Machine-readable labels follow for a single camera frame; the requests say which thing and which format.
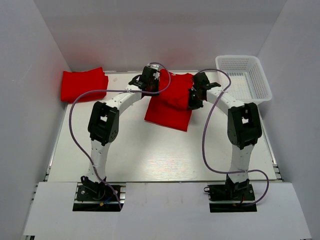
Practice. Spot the folded red t shirt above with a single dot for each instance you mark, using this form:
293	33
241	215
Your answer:
75	84

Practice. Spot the red t shirt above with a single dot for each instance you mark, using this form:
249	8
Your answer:
75	84
170	107

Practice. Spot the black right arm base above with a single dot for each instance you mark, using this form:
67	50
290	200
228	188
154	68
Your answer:
221	201

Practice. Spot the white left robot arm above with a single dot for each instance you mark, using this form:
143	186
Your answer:
104	121

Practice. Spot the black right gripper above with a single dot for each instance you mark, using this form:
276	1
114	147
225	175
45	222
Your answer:
192	105

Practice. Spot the white plastic mesh basket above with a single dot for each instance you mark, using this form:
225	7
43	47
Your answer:
248	80

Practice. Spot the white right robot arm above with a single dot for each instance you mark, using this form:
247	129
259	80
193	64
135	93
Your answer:
243	126

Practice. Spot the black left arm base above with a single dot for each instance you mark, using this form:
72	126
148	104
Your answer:
86	200

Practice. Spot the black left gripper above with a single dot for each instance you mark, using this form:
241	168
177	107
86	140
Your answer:
156	80

